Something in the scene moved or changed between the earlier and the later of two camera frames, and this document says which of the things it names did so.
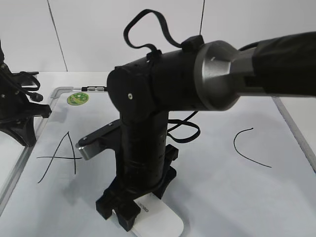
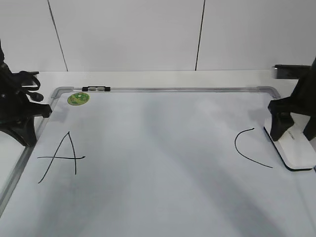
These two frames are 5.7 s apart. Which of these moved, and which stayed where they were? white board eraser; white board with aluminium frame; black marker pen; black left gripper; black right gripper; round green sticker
Moved: black right gripper; white board eraser
Stayed: black left gripper; white board with aluminium frame; round green sticker; black marker pen
